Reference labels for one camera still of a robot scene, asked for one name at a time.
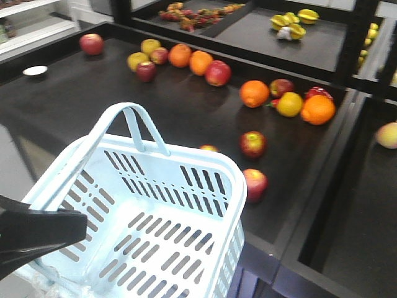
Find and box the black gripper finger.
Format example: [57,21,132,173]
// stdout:
[1,196,87,279]

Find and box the light blue plastic basket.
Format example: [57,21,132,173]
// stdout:
[16,102,247,297]

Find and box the small white round dish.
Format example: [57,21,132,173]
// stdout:
[22,65,48,77]

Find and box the red apple far corner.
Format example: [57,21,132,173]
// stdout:
[79,34,104,56]

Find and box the red-green apple left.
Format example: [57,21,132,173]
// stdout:
[199,144,219,152]

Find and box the red-green apple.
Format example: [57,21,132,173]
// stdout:
[239,131,267,159]
[199,144,219,152]

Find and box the dark red apple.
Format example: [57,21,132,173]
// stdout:
[136,61,157,83]

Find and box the yellow apple front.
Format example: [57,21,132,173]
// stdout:
[127,52,149,72]

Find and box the white supermarket shelving unit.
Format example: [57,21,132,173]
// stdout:
[1,0,80,61]

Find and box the small pink-red apple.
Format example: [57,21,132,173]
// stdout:
[150,47,169,65]

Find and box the yellow apple rear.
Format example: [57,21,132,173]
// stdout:
[141,38,161,56]

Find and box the orange left of pair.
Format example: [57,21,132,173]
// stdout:
[168,43,192,68]

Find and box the orange of pair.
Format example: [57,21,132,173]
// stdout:
[189,50,213,76]
[168,43,192,68]

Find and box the red apple lower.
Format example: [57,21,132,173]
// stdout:
[243,168,268,203]

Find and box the red-green apple upper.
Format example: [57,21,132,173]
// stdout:
[239,131,267,159]

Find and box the orange right of pair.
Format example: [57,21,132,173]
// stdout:
[189,50,213,76]

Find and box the large red apple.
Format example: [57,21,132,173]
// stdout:
[204,60,231,87]

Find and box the orange with navel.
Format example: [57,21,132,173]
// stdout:
[239,80,270,108]

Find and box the red chili pepper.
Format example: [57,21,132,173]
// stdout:
[266,99,280,108]

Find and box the red apple by pepper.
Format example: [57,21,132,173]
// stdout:
[270,78,295,99]

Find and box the yellow apple by oranges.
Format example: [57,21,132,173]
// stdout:
[276,92,303,117]

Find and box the black wooden produce stand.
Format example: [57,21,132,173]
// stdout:
[1,24,396,297]

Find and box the orange near divider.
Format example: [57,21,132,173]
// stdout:
[300,95,336,125]

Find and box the red bell pepper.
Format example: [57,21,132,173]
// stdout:
[305,86,333,100]

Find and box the white garlic bulb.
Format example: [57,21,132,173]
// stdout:
[277,26,292,41]

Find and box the pale yellow pear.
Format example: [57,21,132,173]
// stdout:
[375,122,397,149]

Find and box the upper black produce tray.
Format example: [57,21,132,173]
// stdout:
[111,0,397,94]

